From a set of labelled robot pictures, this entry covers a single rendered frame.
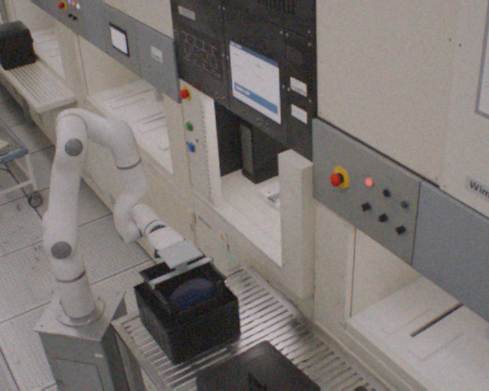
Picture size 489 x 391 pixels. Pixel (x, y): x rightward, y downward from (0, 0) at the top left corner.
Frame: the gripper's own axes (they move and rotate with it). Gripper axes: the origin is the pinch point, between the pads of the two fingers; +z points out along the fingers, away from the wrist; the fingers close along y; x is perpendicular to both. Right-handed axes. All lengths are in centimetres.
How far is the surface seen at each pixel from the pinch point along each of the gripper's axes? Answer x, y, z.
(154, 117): -24, -58, -145
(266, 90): 47, -39, -3
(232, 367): -23.0, 1.8, 33.0
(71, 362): -49, 41, -25
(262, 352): -23.0, -9.5, 33.0
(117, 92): -23, -55, -188
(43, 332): -34, 47, -30
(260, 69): 54, -39, -6
